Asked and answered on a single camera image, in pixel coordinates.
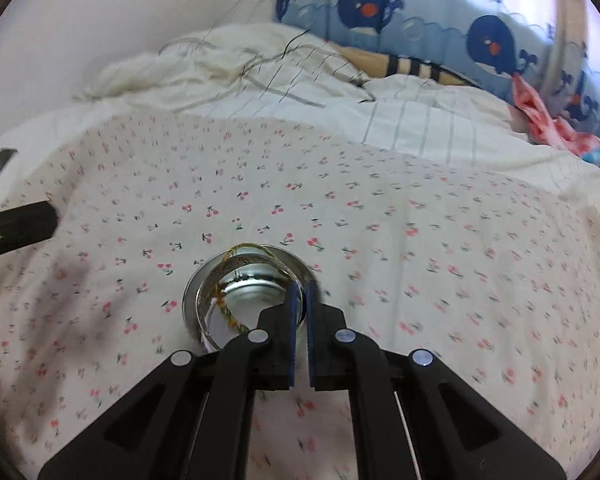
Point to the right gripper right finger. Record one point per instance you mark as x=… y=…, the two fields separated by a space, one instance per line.
x=412 y=416

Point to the white striped duvet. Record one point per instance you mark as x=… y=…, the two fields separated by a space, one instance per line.
x=272 y=70

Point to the cherry print bed sheet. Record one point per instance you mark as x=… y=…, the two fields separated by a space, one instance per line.
x=495 y=271

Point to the round silver metal tin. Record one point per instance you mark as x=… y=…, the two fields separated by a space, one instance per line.
x=226 y=294

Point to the pink crumpled cloth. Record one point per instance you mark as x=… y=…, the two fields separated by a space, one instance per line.
x=545 y=129

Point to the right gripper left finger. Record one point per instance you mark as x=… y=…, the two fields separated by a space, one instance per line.
x=190 y=417

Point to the blue whale print curtain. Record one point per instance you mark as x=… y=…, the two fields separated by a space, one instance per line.
x=554 y=45

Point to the striped tan pillow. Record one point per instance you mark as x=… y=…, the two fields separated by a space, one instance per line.
x=381 y=65

